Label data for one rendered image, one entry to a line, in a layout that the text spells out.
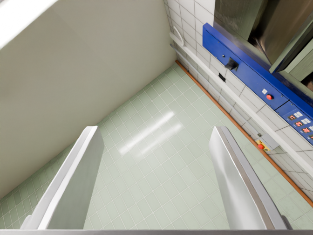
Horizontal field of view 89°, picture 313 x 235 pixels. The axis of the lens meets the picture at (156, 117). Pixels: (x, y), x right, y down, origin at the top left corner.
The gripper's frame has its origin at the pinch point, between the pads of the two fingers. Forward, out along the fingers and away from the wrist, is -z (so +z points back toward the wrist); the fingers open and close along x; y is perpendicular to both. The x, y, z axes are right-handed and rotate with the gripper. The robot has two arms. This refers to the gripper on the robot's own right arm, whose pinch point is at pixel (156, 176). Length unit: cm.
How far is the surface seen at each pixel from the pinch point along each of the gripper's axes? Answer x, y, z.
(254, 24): -37, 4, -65
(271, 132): -71, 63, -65
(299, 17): -40, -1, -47
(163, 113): -8, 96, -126
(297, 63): -48, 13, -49
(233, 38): -36, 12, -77
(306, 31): -40, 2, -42
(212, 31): -29, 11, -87
